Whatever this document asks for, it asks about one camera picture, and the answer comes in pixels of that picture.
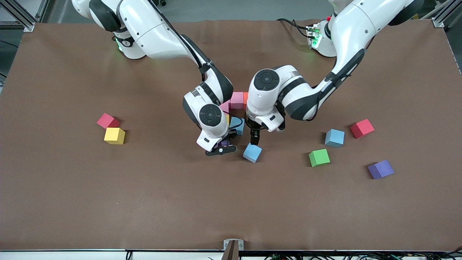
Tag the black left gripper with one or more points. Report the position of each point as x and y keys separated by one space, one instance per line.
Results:
x=253 y=128

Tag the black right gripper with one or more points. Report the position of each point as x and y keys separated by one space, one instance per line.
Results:
x=231 y=132

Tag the blue foam block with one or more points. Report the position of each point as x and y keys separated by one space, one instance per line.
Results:
x=335 y=137
x=252 y=153
x=238 y=124

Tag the purple foam block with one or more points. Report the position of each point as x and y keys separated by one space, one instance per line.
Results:
x=223 y=143
x=381 y=168

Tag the pink foam block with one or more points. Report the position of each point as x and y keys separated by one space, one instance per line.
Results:
x=226 y=107
x=237 y=100

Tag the orange foam block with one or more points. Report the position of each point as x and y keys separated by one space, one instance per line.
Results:
x=245 y=99

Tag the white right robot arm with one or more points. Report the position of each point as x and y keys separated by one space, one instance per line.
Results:
x=155 y=29

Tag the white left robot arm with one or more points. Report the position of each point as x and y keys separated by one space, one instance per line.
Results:
x=357 y=25

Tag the green foam block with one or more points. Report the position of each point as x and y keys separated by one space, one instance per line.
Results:
x=319 y=156

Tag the brown table cover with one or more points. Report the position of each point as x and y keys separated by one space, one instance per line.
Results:
x=216 y=202

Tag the red foam block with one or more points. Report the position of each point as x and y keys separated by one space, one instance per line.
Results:
x=361 y=127
x=107 y=120

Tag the metal base connector plate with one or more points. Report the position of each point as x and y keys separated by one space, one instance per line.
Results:
x=313 y=36

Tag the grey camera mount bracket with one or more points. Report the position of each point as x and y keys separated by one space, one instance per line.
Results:
x=233 y=247

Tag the white table edge rail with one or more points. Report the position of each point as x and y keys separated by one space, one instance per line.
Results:
x=72 y=255

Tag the aluminium frame profile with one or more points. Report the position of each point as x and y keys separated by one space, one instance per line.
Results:
x=437 y=22
x=29 y=26

